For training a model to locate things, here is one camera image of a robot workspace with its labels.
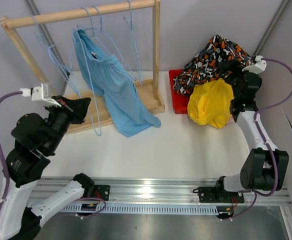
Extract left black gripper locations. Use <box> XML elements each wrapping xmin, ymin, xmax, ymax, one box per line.
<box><xmin>46</xmin><ymin>93</ymin><xmax>92</xmax><ymax>153</ymax></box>

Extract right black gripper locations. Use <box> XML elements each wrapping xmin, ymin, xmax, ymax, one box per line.
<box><xmin>216</xmin><ymin>59</ymin><xmax>249</xmax><ymax>100</ymax></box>

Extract camouflage orange black shorts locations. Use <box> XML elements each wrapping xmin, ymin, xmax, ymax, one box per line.
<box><xmin>173</xmin><ymin>34</ymin><xmax>252</xmax><ymax>96</ymax></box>

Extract blue hanger of camouflage shorts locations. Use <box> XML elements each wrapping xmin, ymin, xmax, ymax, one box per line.
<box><xmin>47</xmin><ymin>45</ymin><xmax>102</xmax><ymax>137</ymax></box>

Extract yellow shorts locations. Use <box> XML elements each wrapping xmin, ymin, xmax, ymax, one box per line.
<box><xmin>187</xmin><ymin>78</ymin><xmax>233</xmax><ymax>129</ymax></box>

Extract light blue shorts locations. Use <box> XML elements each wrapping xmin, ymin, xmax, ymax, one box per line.
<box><xmin>73</xmin><ymin>29</ymin><xmax>161</xmax><ymax>137</ymax></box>

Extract blue hanger of yellow shorts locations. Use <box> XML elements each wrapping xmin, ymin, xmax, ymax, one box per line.
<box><xmin>91</xmin><ymin>5</ymin><xmax>137</xmax><ymax>82</ymax></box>

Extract blue hanger of pink shorts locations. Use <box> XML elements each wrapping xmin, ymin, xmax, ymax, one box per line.
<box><xmin>124</xmin><ymin>0</ymin><xmax>143</xmax><ymax>85</ymax></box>

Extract light blue wire hanger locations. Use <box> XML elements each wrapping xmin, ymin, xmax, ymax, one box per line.
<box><xmin>31</xmin><ymin>15</ymin><xmax>70</xmax><ymax>82</ymax></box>

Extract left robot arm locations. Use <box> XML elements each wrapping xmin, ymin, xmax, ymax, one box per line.
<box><xmin>0</xmin><ymin>96</ymin><xmax>95</xmax><ymax>240</ymax></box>

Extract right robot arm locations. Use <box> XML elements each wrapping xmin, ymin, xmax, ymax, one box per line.
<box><xmin>214</xmin><ymin>59</ymin><xmax>289</xmax><ymax>202</ymax></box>

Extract wooden clothes rack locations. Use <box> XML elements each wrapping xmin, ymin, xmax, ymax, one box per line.
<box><xmin>0</xmin><ymin>0</ymin><xmax>166</xmax><ymax>136</ymax></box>

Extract red plastic tray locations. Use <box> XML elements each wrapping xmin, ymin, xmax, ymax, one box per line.
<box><xmin>168</xmin><ymin>69</ymin><xmax>190</xmax><ymax>114</ymax></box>

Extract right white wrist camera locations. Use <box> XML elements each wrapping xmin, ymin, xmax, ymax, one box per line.
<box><xmin>241</xmin><ymin>55</ymin><xmax>267</xmax><ymax>75</ymax></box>

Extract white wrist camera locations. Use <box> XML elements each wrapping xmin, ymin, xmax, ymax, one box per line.
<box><xmin>241</xmin><ymin>55</ymin><xmax>267</xmax><ymax>75</ymax></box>
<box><xmin>20</xmin><ymin>83</ymin><xmax>61</xmax><ymax>108</ymax></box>

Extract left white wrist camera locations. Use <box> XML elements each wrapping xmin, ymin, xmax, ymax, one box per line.
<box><xmin>20</xmin><ymin>83</ymin><xmax>61</xmax><ymax>108</ymax></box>

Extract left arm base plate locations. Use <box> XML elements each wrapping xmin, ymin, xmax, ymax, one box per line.
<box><xmin>86</xmin><ymin>184</ymin><xmax>110</xmax><ymax>201</ymax></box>

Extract aluminium mounting rail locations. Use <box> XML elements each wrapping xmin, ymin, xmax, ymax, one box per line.
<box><xmin>19</xmin><ymin>177</ymin><xmax>292</xmax><ymax>216</ymax></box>

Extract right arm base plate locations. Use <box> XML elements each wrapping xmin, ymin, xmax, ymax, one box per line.
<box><xmin>192</xmin><ymin>186</ymin><xmax>244</xmax><ymax>204</ymax></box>

